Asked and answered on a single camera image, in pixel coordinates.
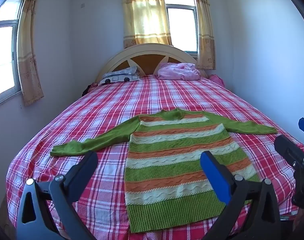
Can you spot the cream wooden headboard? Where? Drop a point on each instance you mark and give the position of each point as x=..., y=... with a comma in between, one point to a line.
x=147, y=51

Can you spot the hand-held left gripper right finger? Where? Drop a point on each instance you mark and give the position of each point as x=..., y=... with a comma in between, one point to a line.
x=215, y=177

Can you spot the pink cloth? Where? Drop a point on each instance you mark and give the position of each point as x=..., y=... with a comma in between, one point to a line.
x=217, y=80

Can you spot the red plaid bedsheet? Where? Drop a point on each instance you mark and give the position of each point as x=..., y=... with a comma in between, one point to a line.
x=96, y=110

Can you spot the yellow floral curtain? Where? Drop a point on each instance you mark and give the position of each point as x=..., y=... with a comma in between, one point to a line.
x=29, y=55

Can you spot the pink folded quilt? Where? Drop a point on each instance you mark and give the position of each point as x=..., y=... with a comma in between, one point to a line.
x=179, y=71

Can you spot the wide yellow curtain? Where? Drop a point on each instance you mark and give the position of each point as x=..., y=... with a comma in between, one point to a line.
x=145, y=17

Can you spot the dark cloth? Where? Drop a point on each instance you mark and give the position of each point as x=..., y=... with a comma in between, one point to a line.
x=87, y=88

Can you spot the window behind headboard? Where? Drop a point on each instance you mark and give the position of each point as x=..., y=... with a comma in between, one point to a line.
x=182, y=27

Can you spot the green orange striped knit sweater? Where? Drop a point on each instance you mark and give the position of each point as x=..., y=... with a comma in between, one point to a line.
x=177, y=160

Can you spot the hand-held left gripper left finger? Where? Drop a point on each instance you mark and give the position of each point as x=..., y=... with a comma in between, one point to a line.
x=84, y=169

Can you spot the side window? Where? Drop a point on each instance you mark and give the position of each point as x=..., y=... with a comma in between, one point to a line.
x=4, y=55

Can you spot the white blue printed pillow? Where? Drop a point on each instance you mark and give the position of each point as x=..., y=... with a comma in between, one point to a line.
x=119, y=76

